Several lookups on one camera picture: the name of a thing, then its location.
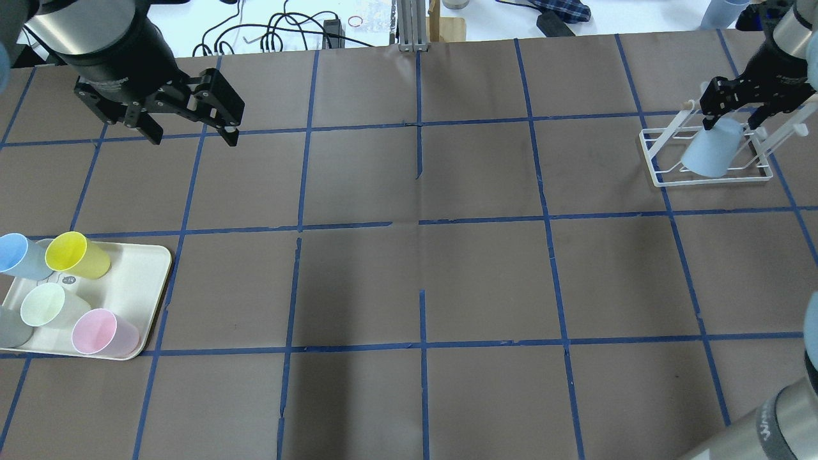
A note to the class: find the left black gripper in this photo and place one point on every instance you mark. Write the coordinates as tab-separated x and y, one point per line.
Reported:
120	56

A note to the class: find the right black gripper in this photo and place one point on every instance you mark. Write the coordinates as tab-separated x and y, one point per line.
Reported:
787	71

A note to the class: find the light blue plastic cup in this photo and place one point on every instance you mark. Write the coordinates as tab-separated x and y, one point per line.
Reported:
711	153

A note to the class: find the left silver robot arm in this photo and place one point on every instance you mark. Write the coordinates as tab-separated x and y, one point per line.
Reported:
43	20

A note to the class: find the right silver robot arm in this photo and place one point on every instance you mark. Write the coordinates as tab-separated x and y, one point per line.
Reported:
794	32

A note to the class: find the yellow plastic cup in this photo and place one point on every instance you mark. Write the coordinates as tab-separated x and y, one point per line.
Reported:
74	254

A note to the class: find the pink plastic cup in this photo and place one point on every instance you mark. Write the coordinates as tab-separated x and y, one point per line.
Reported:
103	334

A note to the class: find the cream plastic cup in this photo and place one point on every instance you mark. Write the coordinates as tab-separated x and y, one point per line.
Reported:
53	307

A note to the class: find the grey plastic cup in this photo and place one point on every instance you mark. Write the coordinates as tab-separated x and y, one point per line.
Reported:
14	331

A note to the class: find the blue plaid umbrella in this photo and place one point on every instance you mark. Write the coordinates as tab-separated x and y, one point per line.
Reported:
569	11

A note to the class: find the black power adapter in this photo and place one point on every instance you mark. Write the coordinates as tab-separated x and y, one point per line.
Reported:
552	26

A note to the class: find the wooden mug tree stand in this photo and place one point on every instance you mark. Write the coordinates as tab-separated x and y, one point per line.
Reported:
444	29

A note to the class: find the white wire cup rack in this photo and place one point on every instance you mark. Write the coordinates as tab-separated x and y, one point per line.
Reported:
662	148

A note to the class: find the aluminium frame post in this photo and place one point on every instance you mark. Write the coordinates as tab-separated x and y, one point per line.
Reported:
411	31

